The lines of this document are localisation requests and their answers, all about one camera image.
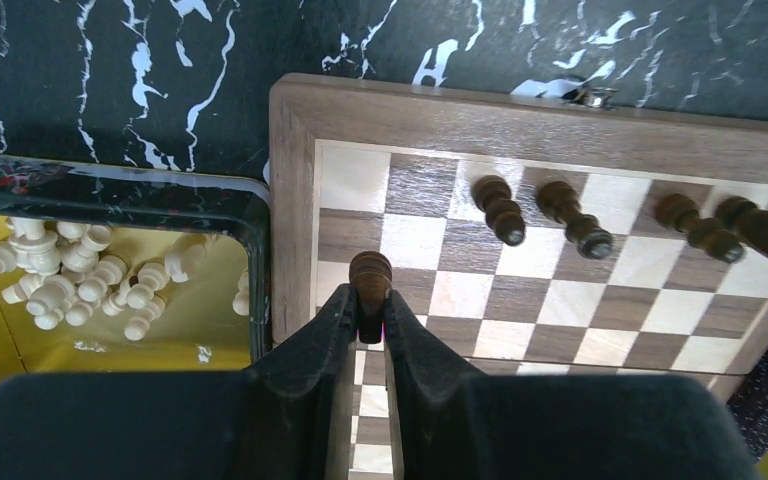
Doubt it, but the dark knight chess piece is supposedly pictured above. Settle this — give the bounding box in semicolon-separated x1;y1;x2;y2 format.
714;196;768;258

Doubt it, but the metal board clasp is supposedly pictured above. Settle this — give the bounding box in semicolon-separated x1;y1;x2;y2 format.
565;85;619;110

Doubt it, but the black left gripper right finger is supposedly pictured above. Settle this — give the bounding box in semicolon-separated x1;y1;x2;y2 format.
383;290;486;479

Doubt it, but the dark pawn chess piece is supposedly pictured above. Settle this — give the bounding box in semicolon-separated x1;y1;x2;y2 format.
349;251;392;344

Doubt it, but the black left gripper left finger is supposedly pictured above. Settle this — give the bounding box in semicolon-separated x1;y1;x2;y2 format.
231;284;359;479

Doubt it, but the gold tin with light pieces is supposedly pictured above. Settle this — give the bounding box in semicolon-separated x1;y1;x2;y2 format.
0;154;272;383

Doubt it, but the wooden chess board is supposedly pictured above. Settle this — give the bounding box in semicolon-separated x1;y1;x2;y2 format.
268;72;768;480

